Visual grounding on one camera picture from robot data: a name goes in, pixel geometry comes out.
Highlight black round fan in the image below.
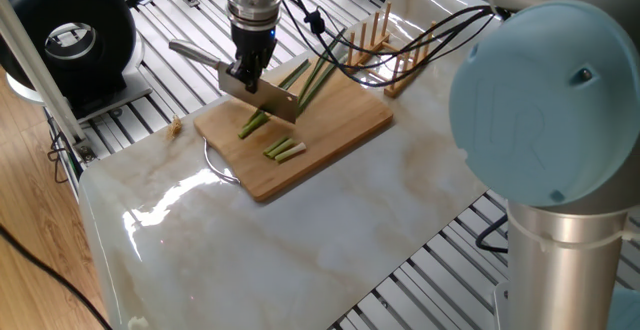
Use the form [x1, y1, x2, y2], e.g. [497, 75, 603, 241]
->
[0, 0, 153, 123]

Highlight black floor cable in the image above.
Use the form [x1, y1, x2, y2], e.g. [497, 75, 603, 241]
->
[0, 218, 113, 330]

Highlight white marble pattern mat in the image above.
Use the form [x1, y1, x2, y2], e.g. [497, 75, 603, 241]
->
[78, 0, 561, 330]

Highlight green garlic stalk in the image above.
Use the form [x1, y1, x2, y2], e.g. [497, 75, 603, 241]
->
[278, 52, 341, 109]

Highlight wooden slotted rack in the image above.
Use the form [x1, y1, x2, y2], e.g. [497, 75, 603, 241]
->
[344, 0, 440, 97]

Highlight aluminium frame post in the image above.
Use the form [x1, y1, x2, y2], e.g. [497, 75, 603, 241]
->
[0, 0, 98, 163]

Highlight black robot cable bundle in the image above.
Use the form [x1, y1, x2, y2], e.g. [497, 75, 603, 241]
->
[280, 0, 501, 89]

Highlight short green garlic piece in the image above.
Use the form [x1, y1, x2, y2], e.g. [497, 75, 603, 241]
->
[238, 113, 271, 140]
[263, 137, 294, 157]

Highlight steel kitchen knife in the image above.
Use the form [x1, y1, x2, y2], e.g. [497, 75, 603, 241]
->
[168, 39, 300, 124]

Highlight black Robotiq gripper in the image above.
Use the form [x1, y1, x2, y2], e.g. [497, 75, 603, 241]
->
[228, 16, 281, 93]

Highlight bamboo cutting board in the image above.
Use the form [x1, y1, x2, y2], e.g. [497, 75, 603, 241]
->
[192, 67, 394, 206]

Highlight metal wire board loop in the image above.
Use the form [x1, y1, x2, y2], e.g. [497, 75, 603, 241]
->
[203, 142, 243, 186]

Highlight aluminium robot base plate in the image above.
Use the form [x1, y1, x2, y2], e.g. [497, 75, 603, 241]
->
[494, 284, 533, 330]

